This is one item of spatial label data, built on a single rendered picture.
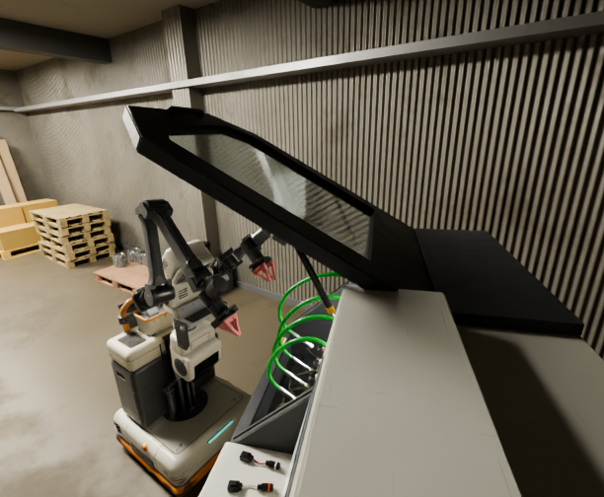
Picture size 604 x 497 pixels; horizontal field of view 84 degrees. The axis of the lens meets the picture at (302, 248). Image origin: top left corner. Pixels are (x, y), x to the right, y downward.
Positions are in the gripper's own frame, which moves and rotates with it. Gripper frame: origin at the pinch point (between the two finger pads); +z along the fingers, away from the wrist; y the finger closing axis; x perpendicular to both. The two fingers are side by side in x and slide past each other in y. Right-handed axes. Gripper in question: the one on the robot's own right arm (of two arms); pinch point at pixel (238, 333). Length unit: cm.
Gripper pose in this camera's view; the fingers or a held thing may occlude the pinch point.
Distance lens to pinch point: 124.8
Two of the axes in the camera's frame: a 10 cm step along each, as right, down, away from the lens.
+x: 4.6, -3.0, 8.4
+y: 6.2, -5.7, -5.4
